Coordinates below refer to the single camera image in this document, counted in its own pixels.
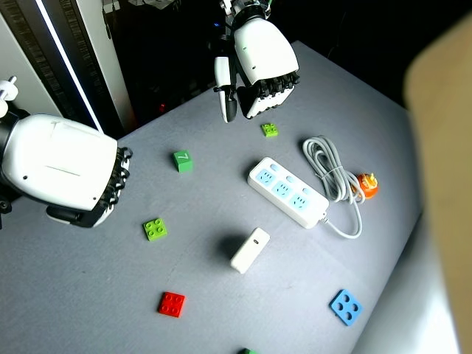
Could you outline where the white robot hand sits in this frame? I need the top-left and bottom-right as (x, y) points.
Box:
(0, 113), (133, 229)
(212, 16), (301, 124)

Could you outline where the white power strip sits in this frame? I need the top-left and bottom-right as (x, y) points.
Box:
(246, 156), (330, 229)

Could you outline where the white charger block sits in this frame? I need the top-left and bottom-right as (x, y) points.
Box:
(230, 227), (271, 275)

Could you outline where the small green toy brick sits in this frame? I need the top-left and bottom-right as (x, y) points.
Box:
(260, 122), (280, 139)

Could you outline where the white LED light strip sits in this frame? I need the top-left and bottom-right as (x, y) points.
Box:
(35, 0), (105, 134)

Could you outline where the white cabinet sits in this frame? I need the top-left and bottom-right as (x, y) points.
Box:
(0, 0), (138, 138)

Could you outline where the large green toy brick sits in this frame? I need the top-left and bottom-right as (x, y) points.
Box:
(142, 218), (169, 243)

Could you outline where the green number cube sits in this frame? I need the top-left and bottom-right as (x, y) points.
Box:
(172, 150), (194, 174)

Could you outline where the red toy brick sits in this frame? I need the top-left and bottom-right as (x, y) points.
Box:
(158, 291), (187, 319)

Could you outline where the grey table cloth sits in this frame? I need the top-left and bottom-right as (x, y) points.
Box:
(0, 39), (424, 354)

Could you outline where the blue four-hole foam block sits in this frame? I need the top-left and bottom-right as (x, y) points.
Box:
(328, 288), (364, 327)

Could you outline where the white power strip cable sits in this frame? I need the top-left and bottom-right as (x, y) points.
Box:
(302, 135), (364, 240)

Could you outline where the blurred beige post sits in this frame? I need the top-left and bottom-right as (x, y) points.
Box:
(403, 10), (472, 354)

